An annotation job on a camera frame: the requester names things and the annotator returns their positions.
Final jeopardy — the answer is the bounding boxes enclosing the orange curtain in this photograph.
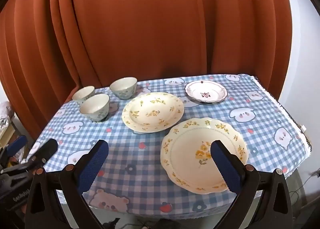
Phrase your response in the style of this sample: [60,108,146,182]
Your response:
[0,0,293,139]

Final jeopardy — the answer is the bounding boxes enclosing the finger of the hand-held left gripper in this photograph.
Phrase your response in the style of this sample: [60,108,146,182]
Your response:
[26,138,58,169]
[6,135,28,157]

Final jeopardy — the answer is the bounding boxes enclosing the round yellow floral plate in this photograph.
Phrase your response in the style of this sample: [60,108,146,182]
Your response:
[122,92,185,133]

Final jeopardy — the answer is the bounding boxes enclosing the scalloped yellow floral plate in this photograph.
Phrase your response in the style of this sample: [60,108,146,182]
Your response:
[160,117,249,195]

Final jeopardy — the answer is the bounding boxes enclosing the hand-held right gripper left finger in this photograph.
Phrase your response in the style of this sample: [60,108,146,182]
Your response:
[24,140,109,229]

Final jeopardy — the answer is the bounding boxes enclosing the grey fuzzy object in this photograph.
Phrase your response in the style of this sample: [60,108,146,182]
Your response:
[0,101,15,129]

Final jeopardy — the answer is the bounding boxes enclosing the blue checked printed tablecloth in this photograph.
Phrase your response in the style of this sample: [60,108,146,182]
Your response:
[26,73,312,219]

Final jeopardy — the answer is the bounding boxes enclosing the cream wooden frame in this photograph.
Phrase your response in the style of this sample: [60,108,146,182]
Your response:
[0,124,16,147]

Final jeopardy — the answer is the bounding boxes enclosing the floral ceramic bowl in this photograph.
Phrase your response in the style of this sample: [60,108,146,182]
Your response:
[79,93,110,122]
[109,77,137,100]
[72,86,95,106]

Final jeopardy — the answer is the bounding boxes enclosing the small red-rimmed white plate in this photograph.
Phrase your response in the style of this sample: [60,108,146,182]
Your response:
[184,80,228,104]

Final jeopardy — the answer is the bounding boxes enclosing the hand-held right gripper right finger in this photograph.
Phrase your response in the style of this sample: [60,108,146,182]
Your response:
[211,140,293,229]

